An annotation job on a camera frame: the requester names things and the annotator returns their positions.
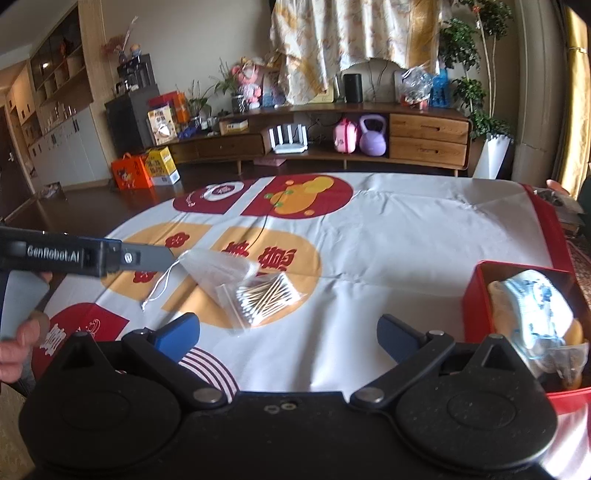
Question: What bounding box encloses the person's left hand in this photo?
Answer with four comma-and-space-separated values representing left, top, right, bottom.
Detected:
0, 311, 51, 384

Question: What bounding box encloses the small potted plant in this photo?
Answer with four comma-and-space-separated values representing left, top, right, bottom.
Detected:
178, 60, 241, 121

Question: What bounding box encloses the thin black cord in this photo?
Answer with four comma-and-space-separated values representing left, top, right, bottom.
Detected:
249, 200, 284, 259

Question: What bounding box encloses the pink toy case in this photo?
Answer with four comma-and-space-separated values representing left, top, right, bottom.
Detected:
333, 117, 362, 153

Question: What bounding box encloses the printed tablecloth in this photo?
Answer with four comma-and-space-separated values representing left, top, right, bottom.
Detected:
32, 172, 591, 480

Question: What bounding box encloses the wall shelving unit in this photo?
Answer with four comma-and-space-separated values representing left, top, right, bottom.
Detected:
0, 9, 107, 185

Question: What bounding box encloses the small clear packet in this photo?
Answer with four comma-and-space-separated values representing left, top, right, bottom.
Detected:
538, 344, 589, 377

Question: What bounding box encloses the clear plastic bag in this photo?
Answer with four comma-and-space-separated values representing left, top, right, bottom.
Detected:
399, 67, 435, 109

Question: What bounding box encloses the blue patterned tissue pack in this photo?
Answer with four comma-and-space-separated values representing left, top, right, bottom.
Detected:
501, 270, 575, 374

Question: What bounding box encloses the gold curtain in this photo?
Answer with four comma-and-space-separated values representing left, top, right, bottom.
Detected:
551, 4, 591, 199

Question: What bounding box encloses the floral cloth cover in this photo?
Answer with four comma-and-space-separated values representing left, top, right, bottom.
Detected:
270, 0, 444, 104

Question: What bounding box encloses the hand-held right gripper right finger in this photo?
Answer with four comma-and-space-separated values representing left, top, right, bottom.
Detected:
351, 314, 532, 409

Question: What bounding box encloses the beige rounded chair back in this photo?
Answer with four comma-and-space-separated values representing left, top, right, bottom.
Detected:
339, 58, 402, 104

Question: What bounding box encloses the green potted tree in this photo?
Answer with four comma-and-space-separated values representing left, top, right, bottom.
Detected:
438, 0, 513, 139

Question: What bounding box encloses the purple kettlebell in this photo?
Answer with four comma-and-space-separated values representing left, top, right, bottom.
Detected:
359, 114, 387, 156

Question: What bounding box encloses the red gift box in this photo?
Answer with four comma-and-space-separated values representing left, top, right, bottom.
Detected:
148, 91, 190, 125

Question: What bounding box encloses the black speaker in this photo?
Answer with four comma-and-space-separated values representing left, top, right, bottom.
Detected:
342, 73, 363, 103

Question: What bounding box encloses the yellow snack box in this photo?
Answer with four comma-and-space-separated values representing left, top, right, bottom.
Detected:
148, 105, 178, 146

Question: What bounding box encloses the orange gift bag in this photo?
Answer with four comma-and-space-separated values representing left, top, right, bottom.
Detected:
111, 154, 154, 191

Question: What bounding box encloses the white mesh drawstring pouch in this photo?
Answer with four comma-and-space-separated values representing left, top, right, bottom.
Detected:
141, 248, 259, 312

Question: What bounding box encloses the white router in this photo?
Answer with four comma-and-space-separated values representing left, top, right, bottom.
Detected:
270, 124, 309, 154

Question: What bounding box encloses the wooden tv cabinet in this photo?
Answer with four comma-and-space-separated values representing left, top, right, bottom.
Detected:
166, 104, 472, 178

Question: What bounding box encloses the bag of cotton swabs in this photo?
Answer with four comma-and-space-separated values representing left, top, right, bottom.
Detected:
215, 271, 298, 330

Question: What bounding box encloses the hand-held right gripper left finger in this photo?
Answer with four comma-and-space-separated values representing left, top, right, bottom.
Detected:
60, 312, 229, 408

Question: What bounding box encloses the pink doll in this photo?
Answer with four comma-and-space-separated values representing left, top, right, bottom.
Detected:
233, 56, 266, 109

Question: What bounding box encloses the red tin box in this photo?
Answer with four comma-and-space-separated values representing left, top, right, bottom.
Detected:
463, 260, 591, 418

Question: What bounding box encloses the white planter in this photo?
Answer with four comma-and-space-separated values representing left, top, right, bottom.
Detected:
473, 134, 512, 180

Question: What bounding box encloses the yellow carton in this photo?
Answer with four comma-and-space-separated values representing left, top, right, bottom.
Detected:
145, 147, 181, 186

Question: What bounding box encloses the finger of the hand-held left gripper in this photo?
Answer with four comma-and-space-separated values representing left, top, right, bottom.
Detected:
120, 240, 180, 274

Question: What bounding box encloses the black coffee machine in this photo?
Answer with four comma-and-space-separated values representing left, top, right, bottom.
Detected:
115, 54, 153, 93

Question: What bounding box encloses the black cabinet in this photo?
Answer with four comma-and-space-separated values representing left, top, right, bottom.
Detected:
105, 85, 162, 158

